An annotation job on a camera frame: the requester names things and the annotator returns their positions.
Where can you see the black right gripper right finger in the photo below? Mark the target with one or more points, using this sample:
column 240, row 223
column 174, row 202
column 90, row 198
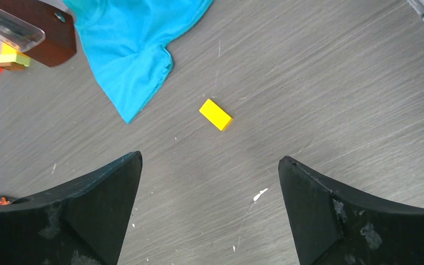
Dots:
column 334, row 223

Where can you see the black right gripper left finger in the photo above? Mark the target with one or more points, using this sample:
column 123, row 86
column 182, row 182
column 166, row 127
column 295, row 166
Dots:
column 82, row 221

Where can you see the turquoise t-shirt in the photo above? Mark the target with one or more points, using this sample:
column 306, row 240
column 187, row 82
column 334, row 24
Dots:
column 126, row 43

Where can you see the yellow rectangular block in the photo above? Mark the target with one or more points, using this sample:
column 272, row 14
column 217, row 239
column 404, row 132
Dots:
column 216, row 115

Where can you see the yellow green block stack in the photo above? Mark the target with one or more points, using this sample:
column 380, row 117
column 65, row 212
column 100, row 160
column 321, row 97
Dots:
column 13, row 60

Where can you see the brown wooden metronome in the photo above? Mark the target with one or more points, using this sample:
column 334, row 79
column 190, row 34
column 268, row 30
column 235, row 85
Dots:
column 43, row 32

